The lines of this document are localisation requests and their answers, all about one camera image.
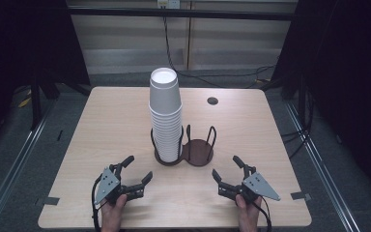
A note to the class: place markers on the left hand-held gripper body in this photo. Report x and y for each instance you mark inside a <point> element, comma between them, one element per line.
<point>107,188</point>

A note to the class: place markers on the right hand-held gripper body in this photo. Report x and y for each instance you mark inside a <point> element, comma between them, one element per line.
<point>259,187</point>

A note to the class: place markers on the stack of white paper cups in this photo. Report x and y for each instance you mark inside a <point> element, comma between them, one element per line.
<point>165,96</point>

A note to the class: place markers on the person's left hand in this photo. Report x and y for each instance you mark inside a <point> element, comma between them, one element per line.
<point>111,216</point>

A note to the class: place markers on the person's right hand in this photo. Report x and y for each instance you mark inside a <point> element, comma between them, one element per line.
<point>249,216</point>

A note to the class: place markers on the grey tape strip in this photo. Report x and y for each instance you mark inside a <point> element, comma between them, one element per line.
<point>300,195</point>
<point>47,201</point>

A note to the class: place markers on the round black table grommet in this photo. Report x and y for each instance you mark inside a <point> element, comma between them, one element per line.
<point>212,101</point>

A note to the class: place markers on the black metal stand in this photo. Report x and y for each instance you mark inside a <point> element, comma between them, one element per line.
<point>35,103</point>

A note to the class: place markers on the yellow floor tape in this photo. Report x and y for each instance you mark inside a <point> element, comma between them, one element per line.
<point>24,102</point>

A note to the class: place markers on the black horizontal bar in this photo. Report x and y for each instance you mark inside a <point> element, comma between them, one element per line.
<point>125,13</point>

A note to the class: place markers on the black curtain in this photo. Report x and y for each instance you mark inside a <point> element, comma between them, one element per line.
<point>351,64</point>
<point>19,38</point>

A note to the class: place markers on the metal floor rail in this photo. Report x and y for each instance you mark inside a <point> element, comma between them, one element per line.
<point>11,180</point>
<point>332,190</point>

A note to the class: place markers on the white wall outlet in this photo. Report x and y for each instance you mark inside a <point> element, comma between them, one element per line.
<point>173,4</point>

